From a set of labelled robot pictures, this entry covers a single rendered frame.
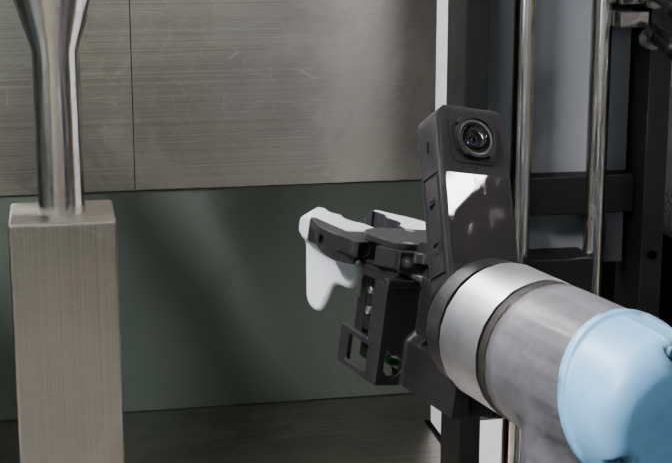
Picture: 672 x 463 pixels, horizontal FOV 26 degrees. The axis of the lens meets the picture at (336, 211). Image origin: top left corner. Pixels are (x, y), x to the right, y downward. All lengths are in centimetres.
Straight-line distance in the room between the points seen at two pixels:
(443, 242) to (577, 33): 37
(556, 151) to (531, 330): 45
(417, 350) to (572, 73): 37
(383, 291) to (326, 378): 78
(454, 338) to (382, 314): 9
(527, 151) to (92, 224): 38
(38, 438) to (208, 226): 34
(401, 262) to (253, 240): 73
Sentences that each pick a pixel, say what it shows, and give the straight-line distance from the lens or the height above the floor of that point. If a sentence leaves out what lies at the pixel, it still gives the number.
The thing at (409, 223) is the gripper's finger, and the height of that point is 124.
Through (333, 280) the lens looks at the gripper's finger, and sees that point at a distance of 89.
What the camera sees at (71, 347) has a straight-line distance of 127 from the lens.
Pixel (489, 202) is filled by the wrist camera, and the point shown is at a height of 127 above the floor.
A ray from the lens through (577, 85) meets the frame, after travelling 113.
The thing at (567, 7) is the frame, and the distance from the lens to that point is 112.
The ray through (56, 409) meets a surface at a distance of 129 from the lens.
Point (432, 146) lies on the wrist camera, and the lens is 81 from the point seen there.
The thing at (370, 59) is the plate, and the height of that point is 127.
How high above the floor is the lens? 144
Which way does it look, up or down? 13 degrees down
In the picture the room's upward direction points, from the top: straight up
